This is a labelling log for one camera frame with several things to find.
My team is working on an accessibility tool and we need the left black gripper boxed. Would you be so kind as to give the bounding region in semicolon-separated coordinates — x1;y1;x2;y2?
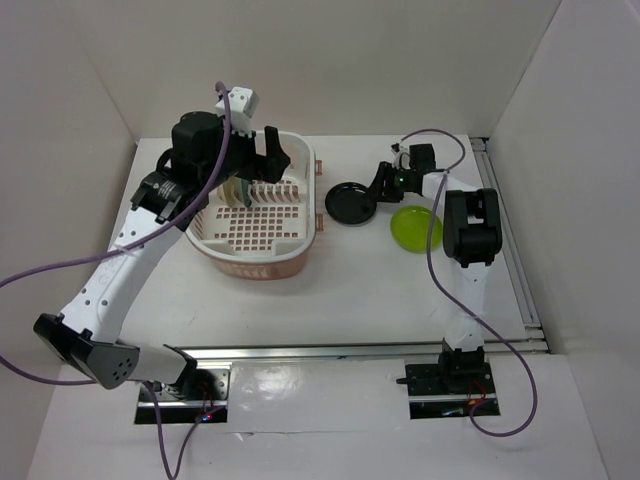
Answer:
200;117;289;191

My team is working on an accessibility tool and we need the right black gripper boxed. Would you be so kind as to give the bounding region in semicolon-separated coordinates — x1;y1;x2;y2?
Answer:
363;161;413;203

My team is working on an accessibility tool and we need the black glossy plate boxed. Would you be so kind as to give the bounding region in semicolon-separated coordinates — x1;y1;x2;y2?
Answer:
325;182;377;226

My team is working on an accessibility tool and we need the blue floral patterned plate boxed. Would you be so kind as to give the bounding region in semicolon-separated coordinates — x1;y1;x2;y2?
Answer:
239;179;252;208

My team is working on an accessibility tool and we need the lime green plate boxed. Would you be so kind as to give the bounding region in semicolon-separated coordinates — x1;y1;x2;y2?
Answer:
390;206;433;253

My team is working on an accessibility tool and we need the cream plate with black patch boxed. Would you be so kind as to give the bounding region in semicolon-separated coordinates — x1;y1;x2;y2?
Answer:
222;180;237;208

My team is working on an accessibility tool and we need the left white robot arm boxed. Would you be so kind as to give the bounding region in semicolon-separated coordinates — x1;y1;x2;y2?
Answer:
33;112;291;389

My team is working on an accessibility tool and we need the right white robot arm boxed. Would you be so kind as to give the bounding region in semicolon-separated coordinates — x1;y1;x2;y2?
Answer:
365;144;503;394

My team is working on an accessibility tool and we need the white plastic dish rack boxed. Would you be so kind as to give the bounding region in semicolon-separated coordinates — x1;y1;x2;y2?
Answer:
187;132;323;280

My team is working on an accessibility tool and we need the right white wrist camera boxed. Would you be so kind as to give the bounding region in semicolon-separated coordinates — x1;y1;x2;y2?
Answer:
391;143;410;170

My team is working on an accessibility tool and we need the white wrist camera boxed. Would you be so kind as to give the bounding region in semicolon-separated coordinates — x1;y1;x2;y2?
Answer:
214;83;259;138
391;143;410;170

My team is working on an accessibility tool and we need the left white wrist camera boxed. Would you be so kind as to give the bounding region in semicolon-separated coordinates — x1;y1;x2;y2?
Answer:
214;83;259;138

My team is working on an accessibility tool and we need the right side aluminium rail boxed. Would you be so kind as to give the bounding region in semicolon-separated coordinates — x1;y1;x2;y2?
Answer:
470;137;549;353

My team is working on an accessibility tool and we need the aluminium rail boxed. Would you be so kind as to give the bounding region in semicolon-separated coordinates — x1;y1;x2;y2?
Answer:
470;137;549;353
164;341;551;364

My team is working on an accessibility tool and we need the front aluminium rail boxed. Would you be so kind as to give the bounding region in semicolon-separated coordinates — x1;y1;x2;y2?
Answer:
164;341;551;364

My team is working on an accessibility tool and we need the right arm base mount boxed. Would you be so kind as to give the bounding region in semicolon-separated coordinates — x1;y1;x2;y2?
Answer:
396;348;500;420

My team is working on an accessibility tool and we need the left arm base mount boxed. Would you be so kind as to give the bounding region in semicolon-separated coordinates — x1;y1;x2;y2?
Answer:
153;363;231;425

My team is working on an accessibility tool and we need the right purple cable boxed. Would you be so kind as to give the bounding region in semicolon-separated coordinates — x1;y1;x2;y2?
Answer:
399;128;539;438

